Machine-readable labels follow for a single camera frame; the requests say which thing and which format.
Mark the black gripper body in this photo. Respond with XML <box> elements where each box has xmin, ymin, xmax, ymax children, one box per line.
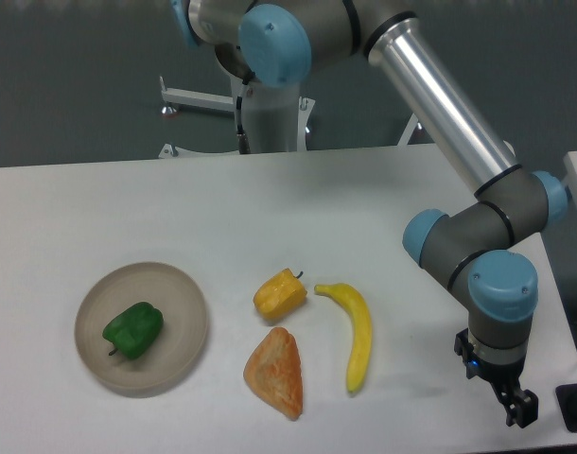
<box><xmin>454</xmin><ymin>329</ymin><xmax>526</xmax><ymax>384</ymax></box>

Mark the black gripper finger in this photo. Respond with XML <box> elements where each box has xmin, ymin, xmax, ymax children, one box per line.
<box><xmin>491</xmin><ymin>376</ymin><xmax>538</xmax><ymax>428</ymax></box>

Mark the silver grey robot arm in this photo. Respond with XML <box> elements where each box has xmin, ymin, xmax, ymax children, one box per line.
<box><xmin>171</xmin><ymin>1</ymin><xmax>568</xmax><ymax>427</ymax></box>

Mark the yellow toy bell pepper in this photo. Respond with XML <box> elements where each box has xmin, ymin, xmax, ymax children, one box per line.
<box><xmin>253</xmin><ymin>269</ymin><xmax>307</xmax><ymax>321</ymax></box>

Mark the beige round plate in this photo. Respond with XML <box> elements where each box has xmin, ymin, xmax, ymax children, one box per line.
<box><xmin>74</xmin><ymin>262</ymin><xmax>210</xmax><ymax>398</ymax></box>

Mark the green toy bell pepper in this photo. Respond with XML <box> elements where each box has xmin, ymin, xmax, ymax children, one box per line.
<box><xmin>102</xmin><ymin>302</ymin><xmax>164</xmax><ymax>360</ymax></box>

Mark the black device at table edge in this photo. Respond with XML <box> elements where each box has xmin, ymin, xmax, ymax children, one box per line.
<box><xmin>555</xmin><ymin>384</ymin><xmax>577</xmax><ymax>433</ymax></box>

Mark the yellow toy banana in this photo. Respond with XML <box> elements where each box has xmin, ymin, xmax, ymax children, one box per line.
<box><xmin>314</xmin><ymin>283</ymin><xmax>373</xmax><ymax>394</ymax></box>

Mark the orange toy bread slice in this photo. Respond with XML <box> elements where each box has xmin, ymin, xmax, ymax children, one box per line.
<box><xmin>243</xmin><ymin>327</ymin><xmax>304</xmax><ymax>421</ymax></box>

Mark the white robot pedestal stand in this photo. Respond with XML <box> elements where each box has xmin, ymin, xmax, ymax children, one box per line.
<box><xmin>157</xmin><ymin>75</ymin><xmax>420</xmax><ymax>160</ymax></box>

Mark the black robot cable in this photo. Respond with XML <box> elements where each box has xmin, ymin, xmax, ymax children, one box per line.
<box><xmin>235</xmin><ymin>70</ymin><xmax>256</xmax><ymax>155</ymax></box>

